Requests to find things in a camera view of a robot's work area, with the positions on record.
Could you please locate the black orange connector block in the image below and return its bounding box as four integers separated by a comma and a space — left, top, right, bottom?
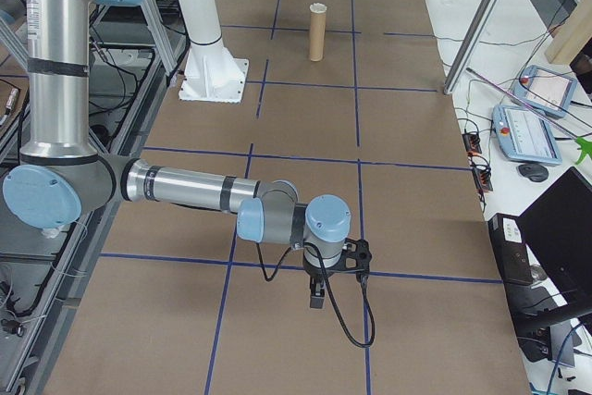
462, 130, 483, 158
472, 165, 495, 196

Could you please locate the black box with white label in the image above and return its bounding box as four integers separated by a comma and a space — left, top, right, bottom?
487, 212, 548, 286

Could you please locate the brown cardboard tube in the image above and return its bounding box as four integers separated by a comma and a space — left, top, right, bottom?
308, 3, 329, 64

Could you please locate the dark grey computer mouse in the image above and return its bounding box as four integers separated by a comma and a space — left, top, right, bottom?
516, 162, 550, 184

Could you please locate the black monitor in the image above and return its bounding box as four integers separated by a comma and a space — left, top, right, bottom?
514, 165, 592, 336

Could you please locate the blue grey teach pendant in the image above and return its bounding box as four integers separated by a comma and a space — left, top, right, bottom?
510, 64, 579, 119
490, 103, 564, 167

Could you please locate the thin pink rod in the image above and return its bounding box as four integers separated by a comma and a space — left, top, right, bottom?
463, 66, 592, 142

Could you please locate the white side table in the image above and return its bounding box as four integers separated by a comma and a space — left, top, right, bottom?
417, 0, 592, 395

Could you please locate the green plastic object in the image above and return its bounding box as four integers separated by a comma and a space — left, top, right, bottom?
574, 134, 592, 166

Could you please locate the light wooden beam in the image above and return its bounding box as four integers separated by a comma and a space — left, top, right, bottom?
544, 0, 592, 67

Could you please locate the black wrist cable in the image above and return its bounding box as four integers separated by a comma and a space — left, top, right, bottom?
255, 241, 376, 349

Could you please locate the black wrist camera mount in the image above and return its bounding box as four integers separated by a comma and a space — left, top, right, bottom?
341, 238, 373, 283

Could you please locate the blue cable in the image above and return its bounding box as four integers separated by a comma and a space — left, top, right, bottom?
544, 320, 585, 395

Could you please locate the white pedestal column with plate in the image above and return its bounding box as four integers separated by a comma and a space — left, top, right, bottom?
164, 0, 252, 105

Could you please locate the black cable in frame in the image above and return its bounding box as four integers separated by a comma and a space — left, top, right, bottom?
2, 265, 55, 322

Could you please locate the metal bar frame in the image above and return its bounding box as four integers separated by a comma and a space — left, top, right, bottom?
0, 0, 191, 395

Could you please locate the thin black cable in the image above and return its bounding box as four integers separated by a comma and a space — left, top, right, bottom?
437, 27, 563, 73

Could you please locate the aluminium profile post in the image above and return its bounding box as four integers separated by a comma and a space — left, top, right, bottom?
442, 0, 526, 96

